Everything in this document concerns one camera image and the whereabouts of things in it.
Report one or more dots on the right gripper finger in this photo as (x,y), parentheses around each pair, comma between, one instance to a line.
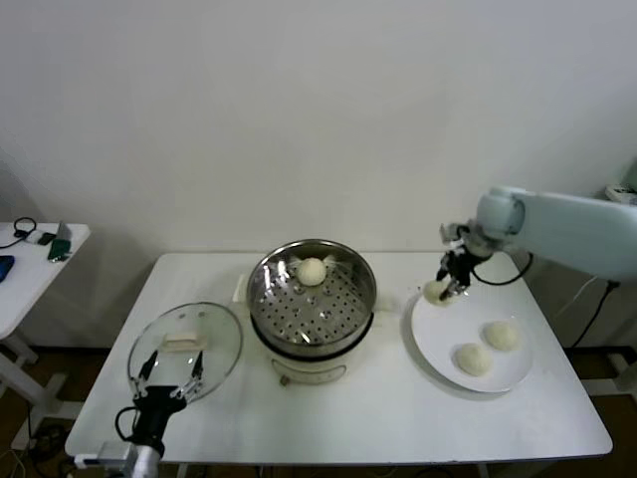
(453,290)
(442,275)

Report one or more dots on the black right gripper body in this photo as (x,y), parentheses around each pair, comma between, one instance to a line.
(459,266)

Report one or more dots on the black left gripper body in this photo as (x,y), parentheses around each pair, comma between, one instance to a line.
(154,408)

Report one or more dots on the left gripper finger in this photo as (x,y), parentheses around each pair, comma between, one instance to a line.
(198,366)
(148,363)

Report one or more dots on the white steamed baozi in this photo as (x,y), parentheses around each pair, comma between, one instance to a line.
(473,359)
(311,273)
(432,294)
(501,336)

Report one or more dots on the round glass pot lid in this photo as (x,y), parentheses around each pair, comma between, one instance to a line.
(184,343)

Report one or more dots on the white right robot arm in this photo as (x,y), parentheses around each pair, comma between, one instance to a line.
(572,229)

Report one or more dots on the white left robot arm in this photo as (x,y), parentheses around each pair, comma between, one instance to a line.
(147,463)

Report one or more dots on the perforated steel steamer basket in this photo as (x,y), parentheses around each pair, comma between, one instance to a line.
(308,311)

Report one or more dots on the large white plate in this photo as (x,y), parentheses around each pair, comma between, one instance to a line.
(438,343)

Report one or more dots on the cream electric cooker base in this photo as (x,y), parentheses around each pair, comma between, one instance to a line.
(308,371)

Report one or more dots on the white side table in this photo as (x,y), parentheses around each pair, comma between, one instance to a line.
(30,299)

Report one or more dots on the green grey clamp tool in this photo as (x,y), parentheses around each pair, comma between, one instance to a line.
(60,249)

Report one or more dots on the small black phone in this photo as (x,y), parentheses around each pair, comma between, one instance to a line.
(45,238)

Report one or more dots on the small white box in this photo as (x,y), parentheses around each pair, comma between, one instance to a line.
(34,238)

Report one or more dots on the blue rounded device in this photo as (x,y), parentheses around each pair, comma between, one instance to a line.
(6,269)

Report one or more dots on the white shelf board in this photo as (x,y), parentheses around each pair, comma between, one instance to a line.
(619,191)

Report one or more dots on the white stand foot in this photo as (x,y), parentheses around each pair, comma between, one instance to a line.
(627,371)

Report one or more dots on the pale green box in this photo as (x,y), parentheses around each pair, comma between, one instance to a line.
(632,174)

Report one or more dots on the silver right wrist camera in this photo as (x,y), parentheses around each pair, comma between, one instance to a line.
(450,233)

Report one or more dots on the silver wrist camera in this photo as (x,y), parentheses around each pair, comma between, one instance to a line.
(117,452)
(450,233)

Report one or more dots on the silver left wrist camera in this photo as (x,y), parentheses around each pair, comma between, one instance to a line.
(117,452)

